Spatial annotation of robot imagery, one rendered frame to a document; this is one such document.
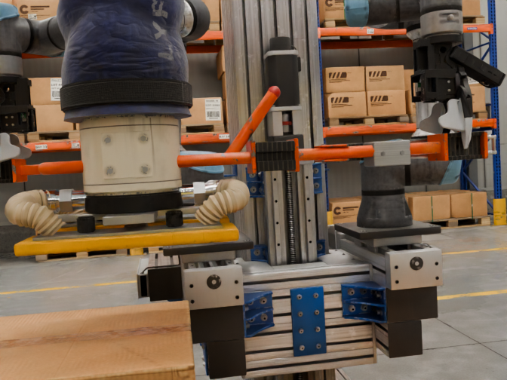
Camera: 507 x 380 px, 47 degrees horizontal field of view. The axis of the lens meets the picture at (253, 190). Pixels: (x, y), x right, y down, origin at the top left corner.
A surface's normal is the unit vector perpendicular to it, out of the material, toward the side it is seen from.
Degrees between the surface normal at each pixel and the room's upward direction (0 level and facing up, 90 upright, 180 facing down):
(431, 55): 90
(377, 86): 93
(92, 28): 82
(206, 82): 90
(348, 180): 90
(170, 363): 0
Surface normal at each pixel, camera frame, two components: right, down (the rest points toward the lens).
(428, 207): 0.13, 0.07
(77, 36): -0.62, -0.13
